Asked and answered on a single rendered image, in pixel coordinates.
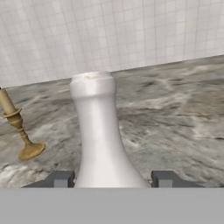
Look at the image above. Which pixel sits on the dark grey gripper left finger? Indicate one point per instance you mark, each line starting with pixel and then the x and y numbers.
pixel 59 177

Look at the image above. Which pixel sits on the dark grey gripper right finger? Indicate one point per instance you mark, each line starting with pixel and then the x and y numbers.
pixel 164 177

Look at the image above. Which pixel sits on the white liquor bottle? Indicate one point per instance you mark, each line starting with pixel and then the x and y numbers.
pixel 100 137

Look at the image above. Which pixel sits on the cream candle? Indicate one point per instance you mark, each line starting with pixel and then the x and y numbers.
pixel 6 101

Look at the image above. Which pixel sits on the brass candlestick holder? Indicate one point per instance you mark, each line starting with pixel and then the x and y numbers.
pixel 25 137

